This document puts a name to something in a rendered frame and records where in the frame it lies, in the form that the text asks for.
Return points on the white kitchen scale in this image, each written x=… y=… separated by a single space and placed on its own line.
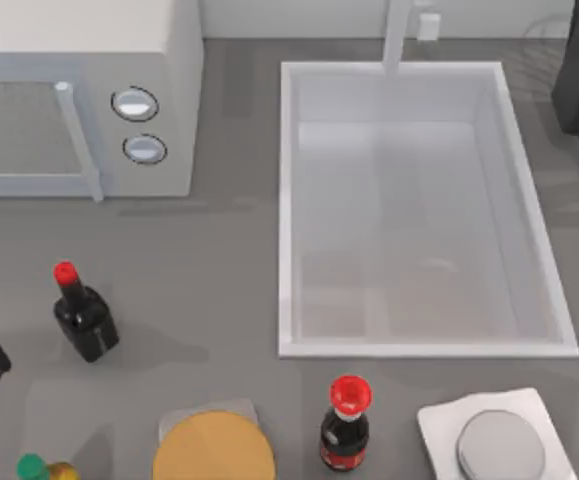
x=494 y=435

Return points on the round yellow-brown board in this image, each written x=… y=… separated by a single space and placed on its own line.
x=214 y=447

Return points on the black bottle with red cap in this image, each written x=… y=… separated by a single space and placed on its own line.
x=85 y=316

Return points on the white sink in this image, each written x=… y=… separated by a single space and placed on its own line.
x=414 y=225

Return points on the small microwave knob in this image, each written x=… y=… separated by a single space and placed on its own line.
x=144 y=149

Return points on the dark cola bottle red cap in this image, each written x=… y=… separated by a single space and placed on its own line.
x=345 y=430

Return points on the yellow bottle with green cap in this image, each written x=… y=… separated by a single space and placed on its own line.
x=49 y=469

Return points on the pale microwave oven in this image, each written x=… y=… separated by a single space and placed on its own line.
x=174 y=75

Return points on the large microwave knob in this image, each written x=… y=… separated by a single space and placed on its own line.
x=134 y=104

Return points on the tall white tap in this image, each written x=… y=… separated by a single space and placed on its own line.
x=395 y=35

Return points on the white wall socket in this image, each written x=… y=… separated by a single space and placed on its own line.
x=428 y=26

